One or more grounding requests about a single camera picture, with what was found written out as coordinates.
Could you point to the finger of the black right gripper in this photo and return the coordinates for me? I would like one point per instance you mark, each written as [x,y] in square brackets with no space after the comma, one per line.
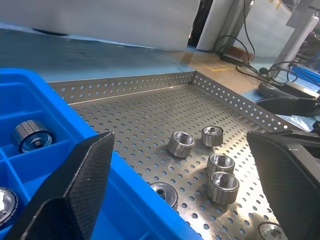
[268,88]
[295,106]

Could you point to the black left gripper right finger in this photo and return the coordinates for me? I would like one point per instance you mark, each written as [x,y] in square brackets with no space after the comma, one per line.
[295,180]

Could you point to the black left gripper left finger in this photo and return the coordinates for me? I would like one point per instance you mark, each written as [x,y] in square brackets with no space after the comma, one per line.
[82,180]

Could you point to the metal nut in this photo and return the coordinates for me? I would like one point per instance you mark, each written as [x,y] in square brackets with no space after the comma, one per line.
[166,193]
[271,232]

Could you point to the metal roller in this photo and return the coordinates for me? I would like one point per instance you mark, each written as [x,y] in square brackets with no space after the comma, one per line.
[212,138]
[30,133]
[180,147]
[223,192]
[6,205]
[220,166]

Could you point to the blue compartment tray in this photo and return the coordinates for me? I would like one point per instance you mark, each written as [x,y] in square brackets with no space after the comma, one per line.
[37,100]

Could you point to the brown cardboard piece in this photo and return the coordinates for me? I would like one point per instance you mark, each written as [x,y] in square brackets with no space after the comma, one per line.
[241,51]

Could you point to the black flat power adapter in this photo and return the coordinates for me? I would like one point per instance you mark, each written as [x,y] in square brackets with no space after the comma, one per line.
[232,58]

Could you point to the brown floor board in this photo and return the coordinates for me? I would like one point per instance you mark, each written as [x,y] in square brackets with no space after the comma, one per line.
[200,57]

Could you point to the white rolled panel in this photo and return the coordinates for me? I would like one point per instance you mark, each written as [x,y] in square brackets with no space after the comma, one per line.
[220,25]

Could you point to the perforated metal tray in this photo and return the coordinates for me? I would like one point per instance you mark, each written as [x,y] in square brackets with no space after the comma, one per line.
[150,112]

